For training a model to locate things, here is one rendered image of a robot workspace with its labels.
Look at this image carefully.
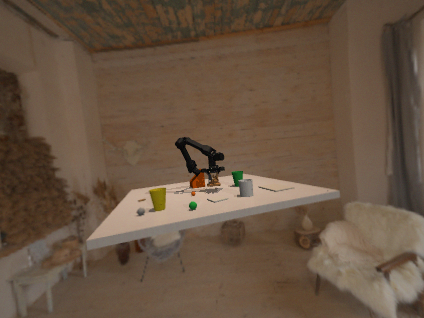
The white cup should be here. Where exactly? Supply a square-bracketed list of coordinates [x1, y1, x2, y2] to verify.
[238, 179, 253, 197]

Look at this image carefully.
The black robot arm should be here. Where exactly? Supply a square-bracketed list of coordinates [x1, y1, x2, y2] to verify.
[175, 137, 224, 176]

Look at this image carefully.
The olive yellow cup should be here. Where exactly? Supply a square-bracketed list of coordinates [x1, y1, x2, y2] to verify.
[149, 188, 166, 211]

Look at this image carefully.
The green ball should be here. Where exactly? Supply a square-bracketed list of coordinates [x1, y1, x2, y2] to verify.
[189, 201, 197, 210]

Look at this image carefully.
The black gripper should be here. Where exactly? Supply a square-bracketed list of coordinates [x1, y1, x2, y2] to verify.
[201, 161, 225, 175]

